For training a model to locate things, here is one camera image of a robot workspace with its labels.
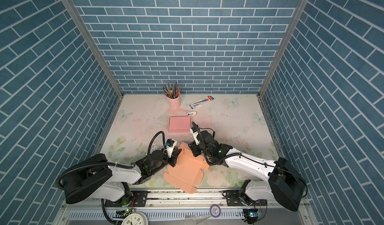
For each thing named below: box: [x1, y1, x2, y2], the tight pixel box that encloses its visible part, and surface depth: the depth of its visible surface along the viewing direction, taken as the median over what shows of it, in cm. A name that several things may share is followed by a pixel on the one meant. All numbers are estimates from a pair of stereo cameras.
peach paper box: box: [163, 142, 210, 194], surface depth 83 cm
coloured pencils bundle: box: [163, 82, 183, 99], surface depth 109 cm
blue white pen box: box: [189, 95, 215, 110], surface depth 117 cm
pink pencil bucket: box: [166, 95, 181, 109], surface depth 113 cm
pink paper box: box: [168, 116, 192, 133], surface depth 103 cm
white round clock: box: [121, 211, 149, 225], surface depth 67 cm
